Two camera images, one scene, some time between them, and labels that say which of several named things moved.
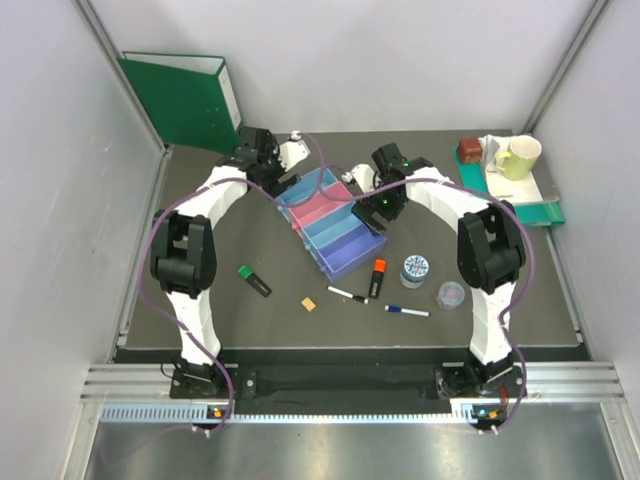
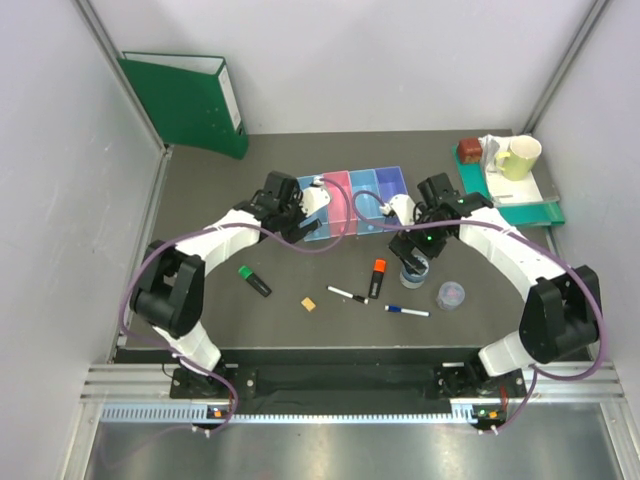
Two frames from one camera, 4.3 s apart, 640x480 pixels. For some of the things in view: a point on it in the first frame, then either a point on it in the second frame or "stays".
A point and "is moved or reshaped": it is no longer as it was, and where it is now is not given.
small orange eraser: x=308 y=304 stays
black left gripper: x=273 y=187 to x=292 y=232
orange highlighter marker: x=377 y=277 stays
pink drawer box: x=320 y=207 is moved or reshaped
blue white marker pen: x=398 y=309 stays
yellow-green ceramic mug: x=517 y=164 stays
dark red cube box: x=470 y=151 stays
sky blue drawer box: x=332 y=226 is moved or reshaped
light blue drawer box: x=304 y=185 is moved or reshaped
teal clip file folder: x=533 y=212 stays
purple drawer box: x=351 y=253 is moved or reshaped
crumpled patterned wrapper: x=490 y=149 stays
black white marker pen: x=348 y=295 stays
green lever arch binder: x=190 y=99 stays
